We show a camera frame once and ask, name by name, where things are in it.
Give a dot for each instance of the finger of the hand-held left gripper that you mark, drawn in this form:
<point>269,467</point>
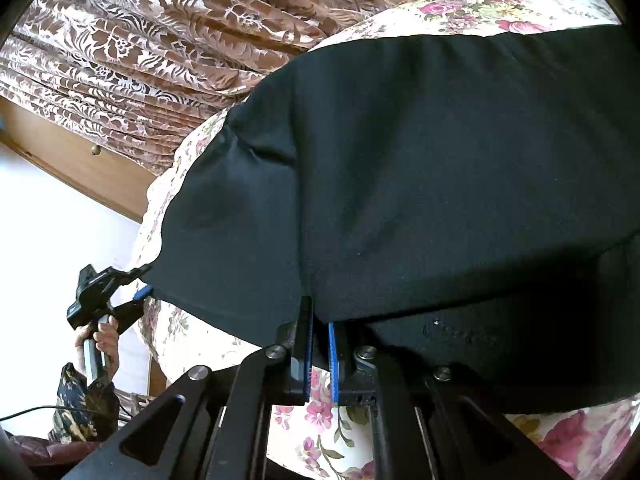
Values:
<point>135,305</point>
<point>131,274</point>

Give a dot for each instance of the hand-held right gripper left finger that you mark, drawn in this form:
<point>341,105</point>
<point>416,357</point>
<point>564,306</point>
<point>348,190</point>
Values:
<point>305,350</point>

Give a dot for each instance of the person's left forearm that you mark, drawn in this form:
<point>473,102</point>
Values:
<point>85,405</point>

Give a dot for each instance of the black pants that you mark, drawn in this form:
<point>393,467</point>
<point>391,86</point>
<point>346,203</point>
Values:
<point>400,185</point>

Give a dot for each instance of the dark red cushion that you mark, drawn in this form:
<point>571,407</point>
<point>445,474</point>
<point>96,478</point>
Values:
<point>45,447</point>

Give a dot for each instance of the person's left hand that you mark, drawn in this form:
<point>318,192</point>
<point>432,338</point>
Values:
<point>106,347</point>

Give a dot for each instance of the floral printed blanket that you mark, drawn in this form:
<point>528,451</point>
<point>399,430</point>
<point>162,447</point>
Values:
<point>475,5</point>

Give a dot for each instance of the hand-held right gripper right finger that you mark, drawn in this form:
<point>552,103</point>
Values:
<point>333,365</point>

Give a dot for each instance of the brown patterned curtain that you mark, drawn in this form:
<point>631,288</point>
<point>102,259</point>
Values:
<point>125,35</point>

